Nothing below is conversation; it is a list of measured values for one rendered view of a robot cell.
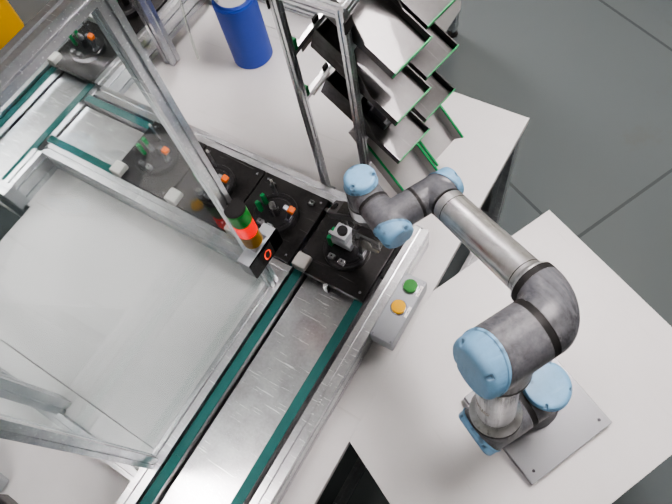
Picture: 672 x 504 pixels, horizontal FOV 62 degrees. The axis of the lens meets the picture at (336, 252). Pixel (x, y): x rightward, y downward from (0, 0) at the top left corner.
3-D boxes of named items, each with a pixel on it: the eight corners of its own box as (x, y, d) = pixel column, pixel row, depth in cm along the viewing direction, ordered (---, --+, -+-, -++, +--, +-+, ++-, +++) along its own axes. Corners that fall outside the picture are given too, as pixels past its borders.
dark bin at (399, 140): (427, 131, 153) (437, 121, 146) (397, 164, 150) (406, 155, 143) (352, 60, 152) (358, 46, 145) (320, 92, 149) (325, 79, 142)
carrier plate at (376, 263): (403, 236, 167) (403, 233, 165) (363, 304, 159) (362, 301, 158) (334, 205, 175) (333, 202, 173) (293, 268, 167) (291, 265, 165)
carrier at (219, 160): (267, 174, 183) (257, 151, 172) (224, 233, 176) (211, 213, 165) (209, 148, 191) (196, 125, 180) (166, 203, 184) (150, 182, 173)
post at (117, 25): (278, 279, 165) (111, -8, 76) (272, 288, 164) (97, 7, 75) (270, 275, 166) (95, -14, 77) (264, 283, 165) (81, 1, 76)
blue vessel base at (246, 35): (280, 46, 220) (263, -12, 196) (258, 74, 215) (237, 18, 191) (248, 35, 225) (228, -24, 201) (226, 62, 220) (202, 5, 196)
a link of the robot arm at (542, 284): (617, 297, 91) (441, 151, 123) (562, 333, 89) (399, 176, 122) (610, 333, 99) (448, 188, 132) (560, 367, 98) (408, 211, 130)
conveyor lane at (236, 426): (403, 249, 175) (402, 235, 166) (253, 503, 149) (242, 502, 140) (326, 213, 184) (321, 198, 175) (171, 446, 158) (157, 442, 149)
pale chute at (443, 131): (454, 138, 175) (464, 136, 171) (429, 167, 172) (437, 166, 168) (402, 65, 165) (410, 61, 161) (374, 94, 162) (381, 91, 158)
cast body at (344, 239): (358, 239, 160) (356, 228, 154) (351, 252, 159) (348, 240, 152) (333, 227, 163) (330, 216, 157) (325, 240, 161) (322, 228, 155)
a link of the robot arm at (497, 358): (536, 431, 134) (567, 339, 89) (485, 466, 132) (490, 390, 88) (503, 390, 141) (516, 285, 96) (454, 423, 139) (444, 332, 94)
